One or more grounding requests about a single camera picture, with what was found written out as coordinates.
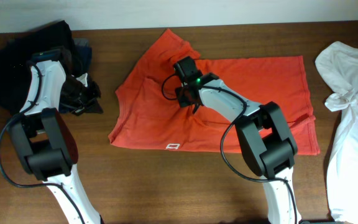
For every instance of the orange red printed t-shirt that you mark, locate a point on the orange red printed t-shirt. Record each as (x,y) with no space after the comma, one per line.
(150,119)

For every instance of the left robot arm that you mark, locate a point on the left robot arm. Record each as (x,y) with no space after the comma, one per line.
(43,143)

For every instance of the black folded garment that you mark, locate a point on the black folded garment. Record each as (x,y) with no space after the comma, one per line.
(15,77)

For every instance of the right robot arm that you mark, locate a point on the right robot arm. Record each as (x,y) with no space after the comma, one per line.
(265,140)

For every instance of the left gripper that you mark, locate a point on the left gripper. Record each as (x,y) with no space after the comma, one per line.
(84,98)

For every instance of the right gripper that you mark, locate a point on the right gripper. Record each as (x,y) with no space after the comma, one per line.
(183,97)

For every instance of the white t-shirt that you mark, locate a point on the white t-shirt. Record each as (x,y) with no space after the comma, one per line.
(338,67)

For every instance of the navy blue folded garment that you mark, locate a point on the navy blue folded garment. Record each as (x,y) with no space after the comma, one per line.
(85,56)

